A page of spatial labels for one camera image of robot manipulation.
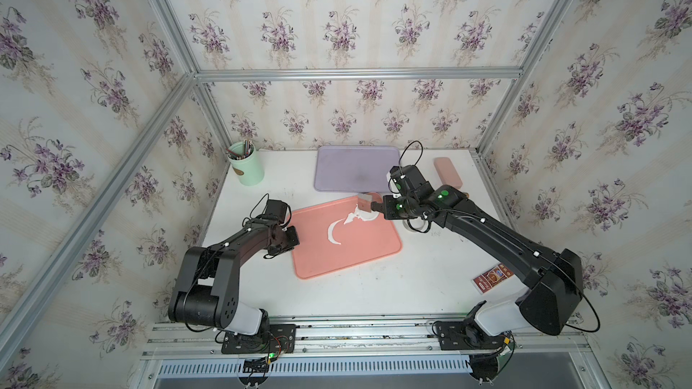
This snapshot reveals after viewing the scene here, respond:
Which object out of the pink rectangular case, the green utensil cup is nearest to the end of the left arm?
the green utensil cup

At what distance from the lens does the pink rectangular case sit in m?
1.10

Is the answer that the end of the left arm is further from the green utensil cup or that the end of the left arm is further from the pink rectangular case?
the pink rectangular case

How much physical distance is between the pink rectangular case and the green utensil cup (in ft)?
2.51

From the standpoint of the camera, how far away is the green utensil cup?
3.29 ft
